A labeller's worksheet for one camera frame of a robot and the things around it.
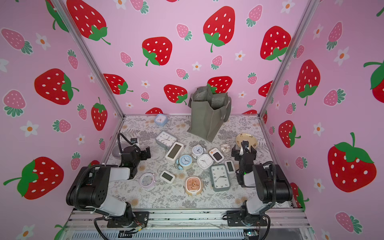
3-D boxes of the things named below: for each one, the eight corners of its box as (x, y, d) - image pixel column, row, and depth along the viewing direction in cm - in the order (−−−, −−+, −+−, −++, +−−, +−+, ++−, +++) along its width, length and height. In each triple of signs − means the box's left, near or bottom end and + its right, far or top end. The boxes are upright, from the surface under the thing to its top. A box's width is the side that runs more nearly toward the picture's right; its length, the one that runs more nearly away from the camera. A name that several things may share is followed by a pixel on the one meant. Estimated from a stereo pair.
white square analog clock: (201, 171, 92) (201, 168, 89) (195, 159, 97) (195, 156, 95) (214, 165, 94) (214, 163, 92) (207, 153, 100) (207, 151, 97)
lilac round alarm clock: (139, 188, 86) (137, 186, 83) (142, 174, 91) (141, 172, 89) (154, 188, 86) (152, 186, 83) (156, 174, 91) (155, 172, 89)
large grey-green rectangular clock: (210, 191, 85) (211, 189, 82) (209, 166, 95) (209, 163, 92) (230, 191, 85) (231, 189, 82) (227, 166, 95) (227, 163, 92)
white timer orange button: (217, 163, 95) (217, 161, 93) (209, 153, 100) (209, 151, 97) (223, 159, 97) (224, 156, 95) (215, 149, 102) (215, 147, 99)
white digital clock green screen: (165, 160, 97) (164, 156, 94) (176, 144, 105) (175, 141, 102) (174, 164, 95) (173, 161, 92) (185, 148, 103) (184, 144, 100)
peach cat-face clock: (185, 195, 84) (184, 193, 81) (185, 178, 90) (185, 176, 87) (202, 195, 84) (202, 193, 81) (201, 178, 90) (202, 176, 87)
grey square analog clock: (154, 142, 107) (153, 139, 104) (163, 133, 112) (162, 130, 110) (168, 151, 102) (167, 148, 99) (177, 141, 108) (177, 138, 105)
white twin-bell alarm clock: (189, 154, 101) (189, 150, 96) (197, 146, 104) (197, 142, 100) (197, 161, 97) (197, 157, 93) (205, 153, 101) (205, 149, 97)
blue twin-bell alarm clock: (176, 169, 92) (175, 167, 89) (177, 157, 98) (176, 154, 95) (192, 169, 92) (191, 167, 89) (192, 157, 98) (192, 154, 95)
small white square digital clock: (159, 178, 90) (158, 176, 87) (164, 171, 93) (163, 169, 90) (171, 184, 87) (170, 182, 85) (175, 177, 90) (174, 175, 88)
